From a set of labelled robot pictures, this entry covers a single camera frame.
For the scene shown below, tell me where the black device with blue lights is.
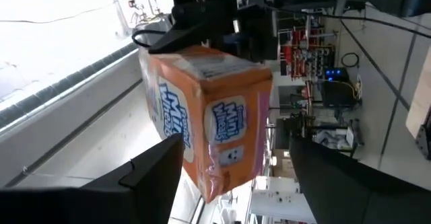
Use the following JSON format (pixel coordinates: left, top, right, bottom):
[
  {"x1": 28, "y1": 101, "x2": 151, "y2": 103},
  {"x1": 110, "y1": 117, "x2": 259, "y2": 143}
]
[{"x1": 319, "y1": 67, "x2": 358, "y2": 109}]

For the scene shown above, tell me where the orange Mini Wheats cereal box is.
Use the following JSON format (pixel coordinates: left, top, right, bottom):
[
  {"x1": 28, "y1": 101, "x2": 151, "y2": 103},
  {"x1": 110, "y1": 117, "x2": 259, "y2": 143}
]
[{"x1": 138, "y1": 45, "x2": 273, "y2": 204}]

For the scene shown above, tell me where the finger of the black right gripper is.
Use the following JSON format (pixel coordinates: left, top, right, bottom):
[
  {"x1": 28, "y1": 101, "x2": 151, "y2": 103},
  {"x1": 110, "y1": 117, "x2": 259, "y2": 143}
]
[
  {"x1": 147, "y1": 25, "x2": 220, "y2": 55},
  {"x1": 237, "y1": 4, "x2": 279, "y2": 63}
]

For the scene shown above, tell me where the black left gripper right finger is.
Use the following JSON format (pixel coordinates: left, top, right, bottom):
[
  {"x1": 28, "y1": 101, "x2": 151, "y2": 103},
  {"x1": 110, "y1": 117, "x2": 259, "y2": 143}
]
[{"x1": 289, "y1": 137, "x2": 431, "y2": 224}]

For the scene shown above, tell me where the white cabinet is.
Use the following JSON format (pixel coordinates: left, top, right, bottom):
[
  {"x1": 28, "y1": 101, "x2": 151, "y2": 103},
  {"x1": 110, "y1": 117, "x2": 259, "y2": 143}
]
[{"x1": 251, "y1": 176, "x2": 317, "y2": 224}]

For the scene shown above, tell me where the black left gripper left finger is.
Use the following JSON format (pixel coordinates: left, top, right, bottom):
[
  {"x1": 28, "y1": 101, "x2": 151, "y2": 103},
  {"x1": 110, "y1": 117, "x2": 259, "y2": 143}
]
[{"x1": 0, "y1": 133, "x2": 185, "y2": 224}]

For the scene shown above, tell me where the shelf with red items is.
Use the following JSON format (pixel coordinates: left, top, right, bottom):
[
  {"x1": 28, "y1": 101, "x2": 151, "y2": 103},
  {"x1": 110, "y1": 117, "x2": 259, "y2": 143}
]
[{"x1": 277, "y1": 13, "x2": 337, "y2": 80}]

